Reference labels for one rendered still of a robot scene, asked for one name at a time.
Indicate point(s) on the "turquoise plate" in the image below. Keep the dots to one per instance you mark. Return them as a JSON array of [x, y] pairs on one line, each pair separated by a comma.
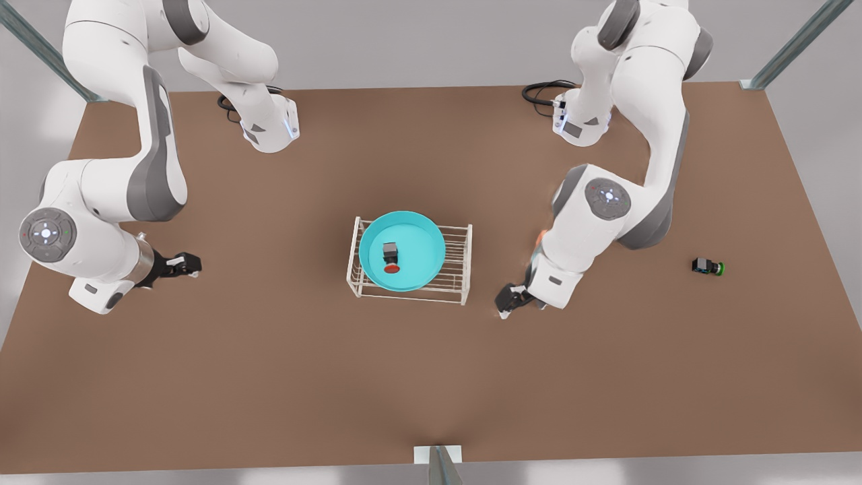
[[402, 250]]

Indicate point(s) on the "red button switch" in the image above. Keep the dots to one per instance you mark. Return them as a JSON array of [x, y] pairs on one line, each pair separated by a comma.
[[390, 258]]

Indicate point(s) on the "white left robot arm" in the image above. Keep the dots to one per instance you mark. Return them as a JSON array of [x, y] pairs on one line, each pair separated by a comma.
[[630, 135]]

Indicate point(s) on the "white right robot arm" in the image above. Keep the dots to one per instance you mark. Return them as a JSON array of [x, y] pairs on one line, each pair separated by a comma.
[[101, 195]]

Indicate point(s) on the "silver frame post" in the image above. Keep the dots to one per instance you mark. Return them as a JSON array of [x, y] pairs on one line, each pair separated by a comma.
[[40, 47], [794, 44], [440, 465]]

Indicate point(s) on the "green button switch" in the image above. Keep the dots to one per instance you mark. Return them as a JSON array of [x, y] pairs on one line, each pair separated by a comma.
[[708, 266]]

